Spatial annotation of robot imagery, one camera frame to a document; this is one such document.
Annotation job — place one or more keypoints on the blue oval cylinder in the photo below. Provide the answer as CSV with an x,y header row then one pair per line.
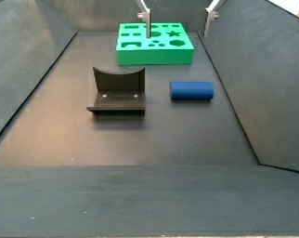
x,y
191,90

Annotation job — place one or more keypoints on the green foam shape board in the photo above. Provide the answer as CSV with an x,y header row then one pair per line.
x,y
168,46

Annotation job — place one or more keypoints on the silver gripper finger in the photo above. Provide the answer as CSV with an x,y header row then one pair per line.
x,y
212,14
144,15

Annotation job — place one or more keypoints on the black curved fixture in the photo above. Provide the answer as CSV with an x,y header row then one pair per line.
x,y
120,92

